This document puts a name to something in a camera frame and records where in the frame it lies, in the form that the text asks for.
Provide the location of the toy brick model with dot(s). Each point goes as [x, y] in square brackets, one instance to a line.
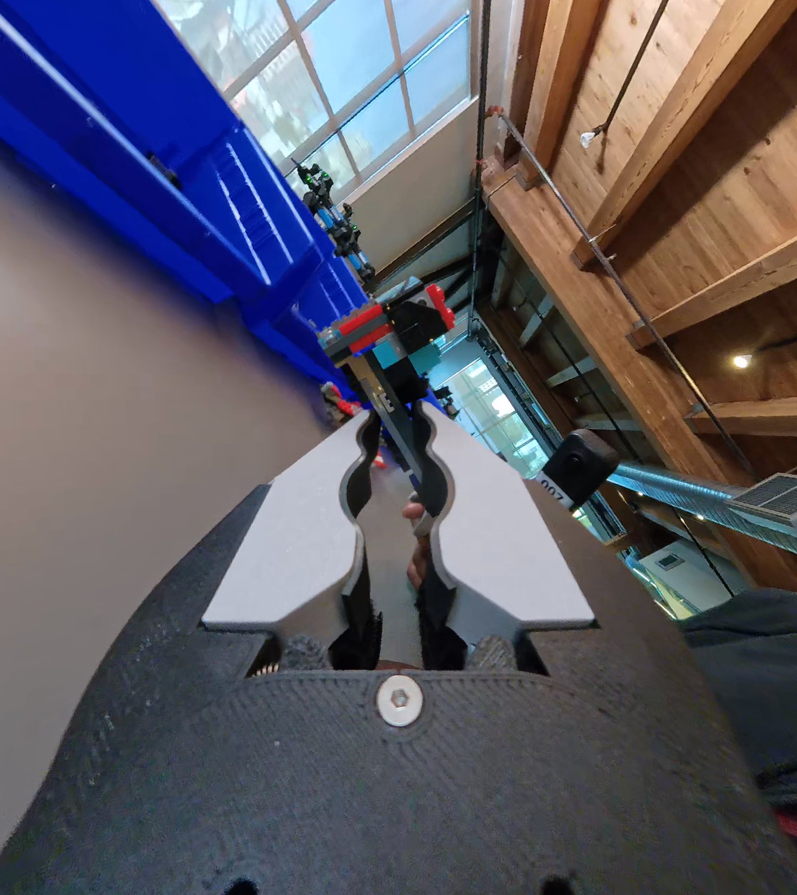
[412, 325]

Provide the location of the person's dark clothing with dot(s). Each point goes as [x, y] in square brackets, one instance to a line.
[776, 685]

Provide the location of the person's right hand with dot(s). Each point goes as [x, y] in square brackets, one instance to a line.
[418, 566]

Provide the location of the rusty ceiling rod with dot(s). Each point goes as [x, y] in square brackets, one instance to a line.
[493, 110]

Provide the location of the hanging spot lamp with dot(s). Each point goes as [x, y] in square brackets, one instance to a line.
[587, 140]

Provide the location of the loose toy bricks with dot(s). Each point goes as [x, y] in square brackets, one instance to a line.
[342, 405]

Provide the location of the silver ventilation duct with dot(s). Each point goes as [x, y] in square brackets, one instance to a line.
[685, 493]

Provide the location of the large blue storage bin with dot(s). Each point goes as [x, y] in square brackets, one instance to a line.
[55, 70]

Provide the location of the wooden ceiling beam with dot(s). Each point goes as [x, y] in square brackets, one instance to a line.
[559, 84]
[776, 418]
[755, 280]
[685, 119]

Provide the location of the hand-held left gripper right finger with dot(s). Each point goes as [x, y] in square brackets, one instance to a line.
[510, 559]

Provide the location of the glowing ceiling light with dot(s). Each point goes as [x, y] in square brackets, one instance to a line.
[741, 361]

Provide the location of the large paned window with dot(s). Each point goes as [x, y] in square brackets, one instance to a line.
[356, 49]

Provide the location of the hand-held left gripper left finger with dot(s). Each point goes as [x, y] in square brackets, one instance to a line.
[279, 559]

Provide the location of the duct vent grille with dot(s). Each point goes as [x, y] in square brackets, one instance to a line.
[783, 493]

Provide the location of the small blue storage bin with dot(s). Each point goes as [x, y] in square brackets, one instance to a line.
[265, 210]

